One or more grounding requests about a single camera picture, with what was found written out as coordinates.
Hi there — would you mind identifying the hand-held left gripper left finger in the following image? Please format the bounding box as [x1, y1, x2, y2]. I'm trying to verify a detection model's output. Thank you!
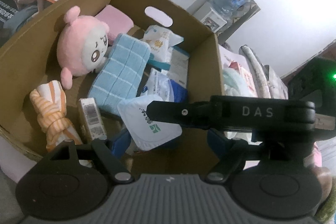
[49, 130, 135, 185]

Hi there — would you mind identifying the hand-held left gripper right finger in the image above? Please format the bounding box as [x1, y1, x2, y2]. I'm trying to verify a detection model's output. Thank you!
[205, 129, 254, 185]

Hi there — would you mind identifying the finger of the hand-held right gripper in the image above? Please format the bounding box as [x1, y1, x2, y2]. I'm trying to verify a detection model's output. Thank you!
[146, 101, 210, 130]

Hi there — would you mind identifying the white face mask pouch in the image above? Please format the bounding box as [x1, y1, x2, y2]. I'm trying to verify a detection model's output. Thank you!
[117, 98, 183, 151]

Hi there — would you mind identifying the blue wipes packet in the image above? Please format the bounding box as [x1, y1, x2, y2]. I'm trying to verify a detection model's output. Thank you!
[140, 68, 189, 102]

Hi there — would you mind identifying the small beige carton box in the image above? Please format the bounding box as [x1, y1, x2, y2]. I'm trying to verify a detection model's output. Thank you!
[78, 97, 108, 142]

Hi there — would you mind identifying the white teal carton box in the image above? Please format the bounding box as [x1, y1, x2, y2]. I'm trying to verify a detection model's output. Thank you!
[150, 46, 190, 83]

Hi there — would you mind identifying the blue checked towel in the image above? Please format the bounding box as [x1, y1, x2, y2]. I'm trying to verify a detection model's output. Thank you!
[87, 33, 151, 115]

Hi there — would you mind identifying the white tissue packet yellow print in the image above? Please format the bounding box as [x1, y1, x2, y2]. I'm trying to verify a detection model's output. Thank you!
[143, 25, 184, 64]

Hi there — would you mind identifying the orange striped knotted cloth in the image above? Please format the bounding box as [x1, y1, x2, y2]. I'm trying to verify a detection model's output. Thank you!
[29, 80, 83, 152]

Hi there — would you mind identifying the pink plush toy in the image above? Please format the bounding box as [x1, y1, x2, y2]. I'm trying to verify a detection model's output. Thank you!
[56, 6, 111, 89]

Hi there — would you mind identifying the pink sponge cloth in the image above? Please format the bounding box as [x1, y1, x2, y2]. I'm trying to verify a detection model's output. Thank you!
[96, 4, 134, 43]

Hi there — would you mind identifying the brown cardboard box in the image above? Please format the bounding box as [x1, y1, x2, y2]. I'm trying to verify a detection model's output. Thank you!
[0, 0, 226, 177]

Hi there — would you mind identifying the person's right hand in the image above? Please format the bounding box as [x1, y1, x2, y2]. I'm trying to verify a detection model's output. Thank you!
[319, 168, 333, 201]

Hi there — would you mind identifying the white plastic bag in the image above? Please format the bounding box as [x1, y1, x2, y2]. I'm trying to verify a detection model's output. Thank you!
[223, 69, 259, 98]

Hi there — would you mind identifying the white water dispenser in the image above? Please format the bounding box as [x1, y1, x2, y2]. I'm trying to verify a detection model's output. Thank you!
[198, 1, 227, 33]

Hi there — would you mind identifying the dark printed carton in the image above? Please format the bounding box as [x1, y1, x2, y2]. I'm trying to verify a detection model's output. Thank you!
[0, 0, 91, 46]

